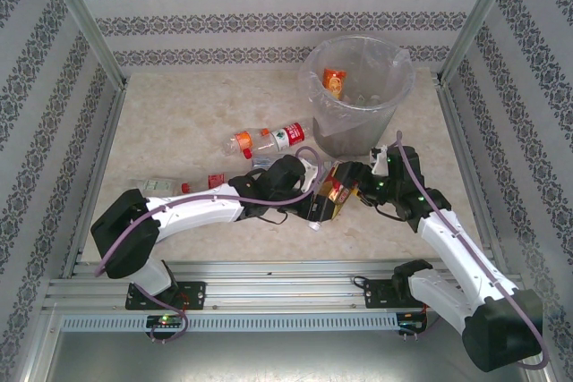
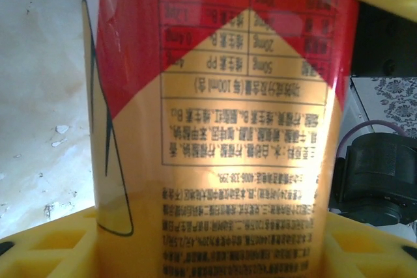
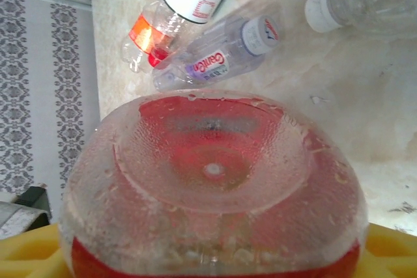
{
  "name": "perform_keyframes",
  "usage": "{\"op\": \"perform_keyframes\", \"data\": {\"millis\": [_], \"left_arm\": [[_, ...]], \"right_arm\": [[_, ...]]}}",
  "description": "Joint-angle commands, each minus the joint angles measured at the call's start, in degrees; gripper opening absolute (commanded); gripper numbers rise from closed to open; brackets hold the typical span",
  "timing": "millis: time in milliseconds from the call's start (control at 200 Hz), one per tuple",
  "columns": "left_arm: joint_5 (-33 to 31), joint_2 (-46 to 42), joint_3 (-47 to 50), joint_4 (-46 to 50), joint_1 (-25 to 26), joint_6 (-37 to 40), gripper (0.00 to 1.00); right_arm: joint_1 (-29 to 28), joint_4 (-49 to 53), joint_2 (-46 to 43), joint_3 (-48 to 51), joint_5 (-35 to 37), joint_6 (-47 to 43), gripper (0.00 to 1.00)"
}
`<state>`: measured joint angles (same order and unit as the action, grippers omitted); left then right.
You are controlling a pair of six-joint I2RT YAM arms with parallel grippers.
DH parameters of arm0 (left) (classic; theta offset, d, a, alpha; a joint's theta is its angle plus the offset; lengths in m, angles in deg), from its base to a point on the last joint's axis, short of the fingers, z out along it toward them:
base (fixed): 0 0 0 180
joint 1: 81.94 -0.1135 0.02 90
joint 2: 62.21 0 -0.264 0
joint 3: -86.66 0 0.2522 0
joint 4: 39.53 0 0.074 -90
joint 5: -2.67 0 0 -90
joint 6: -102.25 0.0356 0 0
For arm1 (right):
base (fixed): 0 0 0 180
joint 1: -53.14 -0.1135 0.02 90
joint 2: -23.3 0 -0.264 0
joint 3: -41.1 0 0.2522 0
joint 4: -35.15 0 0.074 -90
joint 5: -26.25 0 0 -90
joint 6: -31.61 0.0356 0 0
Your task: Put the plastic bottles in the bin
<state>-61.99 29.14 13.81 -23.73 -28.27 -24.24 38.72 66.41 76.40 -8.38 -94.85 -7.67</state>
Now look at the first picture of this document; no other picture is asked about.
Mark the aluminium front rail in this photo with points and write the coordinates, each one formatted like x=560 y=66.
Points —
x=286 y=288

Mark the clear bottle with purple label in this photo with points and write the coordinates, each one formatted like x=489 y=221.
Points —
x=264 y=161

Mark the clear bottle with orange label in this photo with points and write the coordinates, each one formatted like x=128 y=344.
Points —
x=244 y=139

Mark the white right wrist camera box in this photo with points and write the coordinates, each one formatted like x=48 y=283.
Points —
x=379 y=163

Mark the red and white label bottle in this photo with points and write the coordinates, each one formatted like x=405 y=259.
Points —
x=291 y=133

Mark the red gold label tea bottle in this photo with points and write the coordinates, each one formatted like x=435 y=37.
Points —
x=342 y=196

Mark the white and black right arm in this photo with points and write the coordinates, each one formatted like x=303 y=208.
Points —
x=461 y=257

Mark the wide orange label bottle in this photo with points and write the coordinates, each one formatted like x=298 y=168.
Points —
x=335 y=82

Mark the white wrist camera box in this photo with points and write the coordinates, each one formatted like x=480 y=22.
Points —
x=311 y=172
x=379 y=163

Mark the aluminium frame post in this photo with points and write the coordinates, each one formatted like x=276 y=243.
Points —
x=85 y=19
x=479 y=15

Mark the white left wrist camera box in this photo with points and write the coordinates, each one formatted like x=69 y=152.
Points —
x=311 y=172

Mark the small circuit board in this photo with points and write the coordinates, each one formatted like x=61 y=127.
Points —
x=165 y=321
x=412 y=321

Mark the clear bottle with red label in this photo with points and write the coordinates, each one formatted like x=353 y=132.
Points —
x=215 y=181

